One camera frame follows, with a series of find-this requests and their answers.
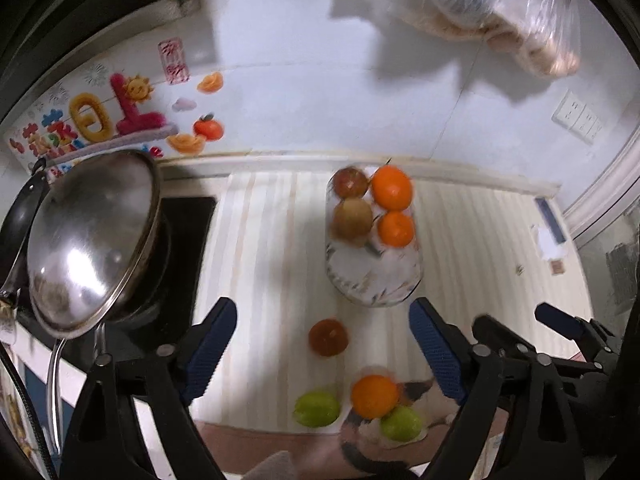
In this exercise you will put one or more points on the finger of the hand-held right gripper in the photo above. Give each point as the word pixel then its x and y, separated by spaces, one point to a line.
pixel 495 332
pixel 560 321

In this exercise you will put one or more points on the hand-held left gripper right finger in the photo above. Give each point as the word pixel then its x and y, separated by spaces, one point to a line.
pixel 437 355

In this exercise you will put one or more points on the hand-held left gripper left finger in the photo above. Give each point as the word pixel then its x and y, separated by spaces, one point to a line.
pixel 210 350

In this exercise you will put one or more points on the green lime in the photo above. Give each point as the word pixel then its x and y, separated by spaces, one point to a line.
pixel 317 409
pixel 402 425

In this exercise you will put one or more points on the clear patterned glass dish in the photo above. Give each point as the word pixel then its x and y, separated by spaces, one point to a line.
pixel 372 272

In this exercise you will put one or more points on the dark red fruit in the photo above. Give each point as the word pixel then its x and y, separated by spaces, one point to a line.
pixel 328 337

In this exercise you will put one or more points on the small brown box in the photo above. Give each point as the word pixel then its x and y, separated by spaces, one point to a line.
pixel 557 267

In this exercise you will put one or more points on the white paper scrap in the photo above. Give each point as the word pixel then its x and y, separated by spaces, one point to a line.
pixel 546 241

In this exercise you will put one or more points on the black stove top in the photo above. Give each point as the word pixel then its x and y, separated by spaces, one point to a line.
pixel 190 260

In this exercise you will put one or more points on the black cooking pot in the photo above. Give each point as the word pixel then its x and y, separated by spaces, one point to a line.
pixel 155 265

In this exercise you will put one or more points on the small orange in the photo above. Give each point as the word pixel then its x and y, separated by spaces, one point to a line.
pixel 396 229

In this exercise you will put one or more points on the brown pear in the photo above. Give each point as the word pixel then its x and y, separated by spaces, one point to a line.
pixel 352 221

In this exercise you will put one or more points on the steel wok lid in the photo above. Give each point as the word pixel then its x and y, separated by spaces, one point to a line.
pixel 85 245

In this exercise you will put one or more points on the large orange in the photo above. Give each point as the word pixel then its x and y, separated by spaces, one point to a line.
pixel 392 187

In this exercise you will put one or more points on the red apple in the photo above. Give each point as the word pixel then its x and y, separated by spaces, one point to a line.
pixel 351 183

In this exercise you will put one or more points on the black frying pan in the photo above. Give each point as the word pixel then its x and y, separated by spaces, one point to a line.
pixel 20 230

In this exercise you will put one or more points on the clear plastic bag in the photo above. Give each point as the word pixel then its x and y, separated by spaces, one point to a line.
pixel 470 5

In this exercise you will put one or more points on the black range hood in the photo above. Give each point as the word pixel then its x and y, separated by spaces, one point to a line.
pixel 75 15

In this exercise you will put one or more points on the white wall socket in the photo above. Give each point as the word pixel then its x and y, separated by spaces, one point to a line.
pixel 577 117

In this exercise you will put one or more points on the colourful wall sticker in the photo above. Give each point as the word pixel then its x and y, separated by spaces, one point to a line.
pixel 115 110

